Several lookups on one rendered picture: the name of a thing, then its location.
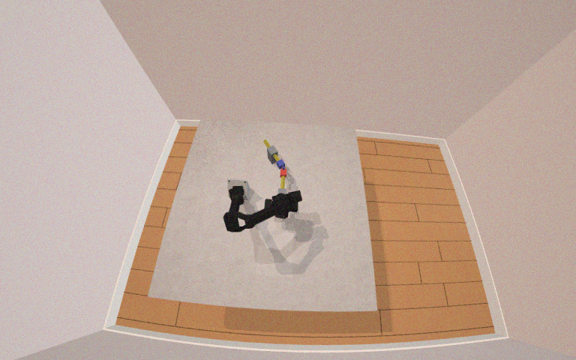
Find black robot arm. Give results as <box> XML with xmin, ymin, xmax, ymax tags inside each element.
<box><xmin>223</xmin><ymin>186</ymin><xmax>302</xmax><ymax>233</ymax></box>

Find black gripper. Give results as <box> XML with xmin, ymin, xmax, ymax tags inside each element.
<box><xmin>264</xmin><ymin>199</ymin><xmax>298</xmax><ymax>212</ymax></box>

